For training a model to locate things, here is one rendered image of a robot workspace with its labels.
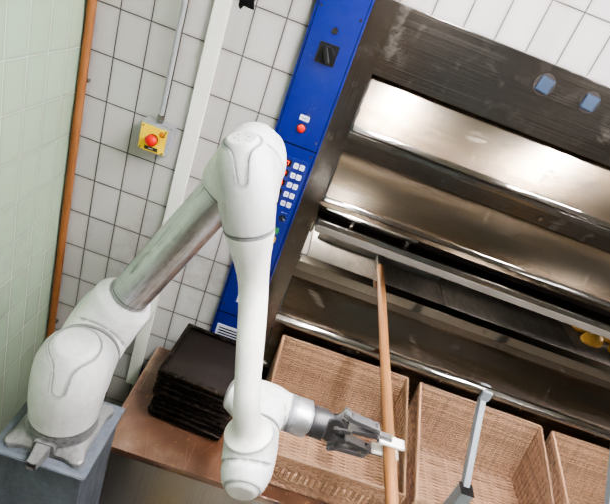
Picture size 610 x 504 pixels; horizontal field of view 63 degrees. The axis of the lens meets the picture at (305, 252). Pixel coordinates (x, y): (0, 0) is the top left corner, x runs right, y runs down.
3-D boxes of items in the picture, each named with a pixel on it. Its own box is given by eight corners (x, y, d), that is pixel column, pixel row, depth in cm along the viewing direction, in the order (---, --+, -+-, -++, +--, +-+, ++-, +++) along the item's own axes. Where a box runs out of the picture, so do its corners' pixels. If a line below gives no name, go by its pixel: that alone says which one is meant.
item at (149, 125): (143, 142, 175) (149, 114, 170) (171, 152, 175) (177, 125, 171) (135, 148, 168) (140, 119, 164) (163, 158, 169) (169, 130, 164)
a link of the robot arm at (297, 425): (284, 411, 127) (306, 418, 128) (279, 439, 119) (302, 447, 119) (296, 386, 123) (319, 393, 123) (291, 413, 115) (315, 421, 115)
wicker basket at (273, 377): (262, 379, 215) (281, 331, 203) (383, 420, 219) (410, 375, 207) (237, 476, 172) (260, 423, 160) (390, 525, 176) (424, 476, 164)
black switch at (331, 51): (313, 60, 154) (326, 24, 149) (332, 67, 154) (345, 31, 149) (312, 61, 150) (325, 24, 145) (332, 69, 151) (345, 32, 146)
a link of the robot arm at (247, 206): (281, 239, 93) (284, 208, 104) (277, 143, 84) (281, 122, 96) (210, 240, 93) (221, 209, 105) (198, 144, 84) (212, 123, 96)
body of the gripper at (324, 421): (317, 396, 123) (352, 409, 123) (305, 419, 127) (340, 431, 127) (314, 419, 116) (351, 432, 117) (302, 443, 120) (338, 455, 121)
